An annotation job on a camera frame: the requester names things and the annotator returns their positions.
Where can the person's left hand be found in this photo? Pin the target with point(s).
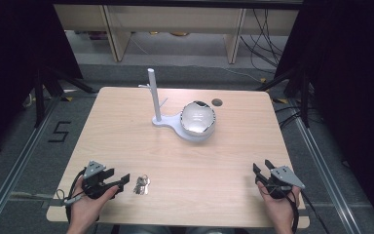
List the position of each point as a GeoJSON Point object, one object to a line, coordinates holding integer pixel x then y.
{"type": "Point", "coordinates": [86, 208]}

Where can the light wooden desk frame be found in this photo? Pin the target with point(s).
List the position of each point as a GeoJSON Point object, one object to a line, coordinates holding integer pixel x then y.
{"type": "Point", "coordinates": [117, 29]}

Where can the dark curtain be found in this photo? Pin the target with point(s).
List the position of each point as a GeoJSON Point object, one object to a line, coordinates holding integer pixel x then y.
{"type": "Point", "coordinates": [13, 65]}
{"type": "Point", "coordinates": [354, 81]}

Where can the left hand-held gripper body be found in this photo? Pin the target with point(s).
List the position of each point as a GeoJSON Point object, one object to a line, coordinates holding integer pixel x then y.
{"type": "Point", "coordinates": [94, 169]}

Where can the white key stand with pegs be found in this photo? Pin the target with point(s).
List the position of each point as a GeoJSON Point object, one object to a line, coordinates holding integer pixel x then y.
{"type": "Point", "coordinates": [156, 97]}

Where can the silver and white bowl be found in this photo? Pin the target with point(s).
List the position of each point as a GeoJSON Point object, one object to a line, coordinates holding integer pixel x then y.
{"type": "Point", "coordinates": [197, 117]}

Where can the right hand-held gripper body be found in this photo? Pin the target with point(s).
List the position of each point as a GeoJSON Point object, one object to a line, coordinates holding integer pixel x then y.
{"type": "Point", "coordinates": [284, 177]}

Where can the yellow floor tape piece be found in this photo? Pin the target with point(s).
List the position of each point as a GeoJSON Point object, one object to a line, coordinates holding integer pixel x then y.
{"type": "Point", "coordinates": [280, 100]}
{"type": "Point", "coordinates": [67, 98]}

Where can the small foil piece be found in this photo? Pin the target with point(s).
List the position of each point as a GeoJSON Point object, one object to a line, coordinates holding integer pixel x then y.
{"type": "Point", "coordinates": [142, 185]}

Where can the person's right hand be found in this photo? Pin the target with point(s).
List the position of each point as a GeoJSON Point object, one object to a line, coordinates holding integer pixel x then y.
{"type": "Point", "coordinates": [280, 211]}

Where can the black metal stand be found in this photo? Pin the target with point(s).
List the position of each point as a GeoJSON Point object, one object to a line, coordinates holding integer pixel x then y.
{"type": "Point", "coordinates": [40, 97]}
{"type": "Point", "coordinates": [303, 97]}

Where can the metal floor rail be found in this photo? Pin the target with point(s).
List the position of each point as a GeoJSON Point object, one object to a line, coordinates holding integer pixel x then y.
{"type": "Point", "coordinates": [324, 169]}
{"type": "Point", "coordinates": [16, 165]}

